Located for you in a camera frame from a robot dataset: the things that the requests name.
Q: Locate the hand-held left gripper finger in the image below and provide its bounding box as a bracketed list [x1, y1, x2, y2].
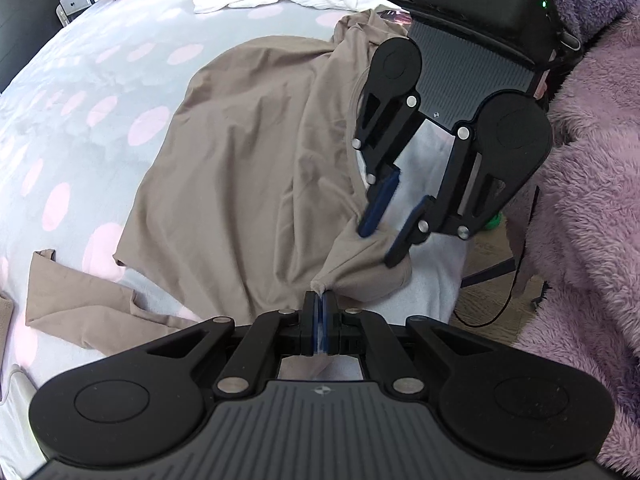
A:
[320, 291, 496, 398]
[145, 291, 319, 398]

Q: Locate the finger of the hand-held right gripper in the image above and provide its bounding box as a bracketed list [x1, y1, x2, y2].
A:
[384, 124, 507, 268]
[352, 79, 422, 238]

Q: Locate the taupe shirt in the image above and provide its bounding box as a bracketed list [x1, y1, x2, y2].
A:
[25, 7, 415, 381]

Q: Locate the black stand leg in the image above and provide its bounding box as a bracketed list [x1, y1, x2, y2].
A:
[460, 257, 518, 290]

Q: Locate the person's purple fluffy robe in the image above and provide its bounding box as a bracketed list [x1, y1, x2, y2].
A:
[515, 0, 640, 478]

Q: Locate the grey pink-dotted bed sheet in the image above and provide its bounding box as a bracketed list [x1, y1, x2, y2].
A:
[0, 0, 468, 480]

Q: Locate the black wardrobe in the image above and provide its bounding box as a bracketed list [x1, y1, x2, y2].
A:
[0, 0, 71, 91]

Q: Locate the black cable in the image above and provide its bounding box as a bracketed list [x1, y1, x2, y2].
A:
[452, 185, 543, 328]

